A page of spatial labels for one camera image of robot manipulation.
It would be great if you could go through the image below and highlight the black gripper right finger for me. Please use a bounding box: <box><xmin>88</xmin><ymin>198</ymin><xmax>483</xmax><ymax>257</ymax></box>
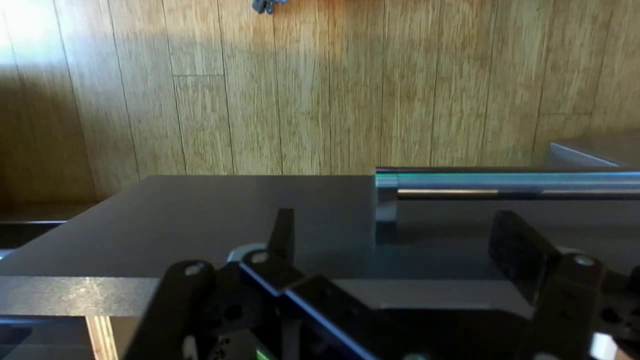
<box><xmin>487</xmin><ymin>209</ymin><xmax>561</xmax><ymax>303</ymax></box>

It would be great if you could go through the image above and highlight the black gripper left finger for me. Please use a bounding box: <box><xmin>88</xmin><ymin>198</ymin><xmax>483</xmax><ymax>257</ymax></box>
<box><xmin>267</xmin><ymin>208</ymin><xmax>296</xmax><ymax>263</ymax></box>

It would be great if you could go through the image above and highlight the kitchen drawer dark front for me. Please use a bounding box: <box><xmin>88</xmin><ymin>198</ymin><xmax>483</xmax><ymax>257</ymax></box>
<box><xmin>0</xmin><ymin>175</ymin><xmax>640</xmax><ymax>316</ymax></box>

